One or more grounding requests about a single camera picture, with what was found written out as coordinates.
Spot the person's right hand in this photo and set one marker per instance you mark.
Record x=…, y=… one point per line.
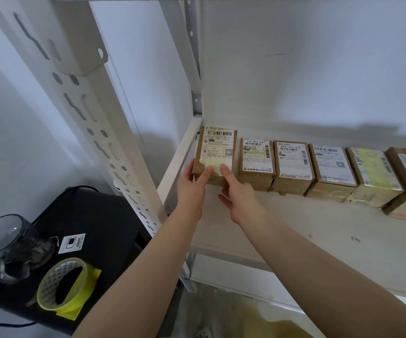
x=241, y=204

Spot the person's left hand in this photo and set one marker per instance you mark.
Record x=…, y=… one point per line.
x=188, y=197

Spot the person's left thumb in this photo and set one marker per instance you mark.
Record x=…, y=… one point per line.
x=205, y=175

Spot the person's right thumb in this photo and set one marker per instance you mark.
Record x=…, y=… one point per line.
x=228, y=175

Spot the small brown shipping box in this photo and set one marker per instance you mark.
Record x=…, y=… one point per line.
x=217, y=147

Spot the person's left forearm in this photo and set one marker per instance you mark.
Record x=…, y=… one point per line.
x=146, y=278

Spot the person's right forearm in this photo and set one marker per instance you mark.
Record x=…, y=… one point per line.
x=322, y=278

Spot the row of labelled cardboard parcels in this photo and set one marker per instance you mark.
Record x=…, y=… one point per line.
x=294, y=165

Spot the black box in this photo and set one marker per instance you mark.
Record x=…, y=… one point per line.
x=100, y=214

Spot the white shelf board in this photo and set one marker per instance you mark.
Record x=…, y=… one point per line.
x=329, y=239

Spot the clear plastic bag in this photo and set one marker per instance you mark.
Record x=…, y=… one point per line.
x=231, y=316

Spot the white label sticker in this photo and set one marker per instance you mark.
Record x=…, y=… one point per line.
x=72, y=243

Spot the yellow paper slip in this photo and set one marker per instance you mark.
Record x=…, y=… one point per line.
x=90, y=281

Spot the white perforated disc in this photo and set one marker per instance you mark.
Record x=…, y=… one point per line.
x=203, y=334

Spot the yellowish clear tape roll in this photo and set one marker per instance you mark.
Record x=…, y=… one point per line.
x=49, y=278

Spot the clear glass pitcher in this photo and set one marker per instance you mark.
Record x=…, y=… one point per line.
x=9, y=242

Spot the white metal shelving rack frame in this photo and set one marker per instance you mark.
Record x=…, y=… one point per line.
x=93, y=112

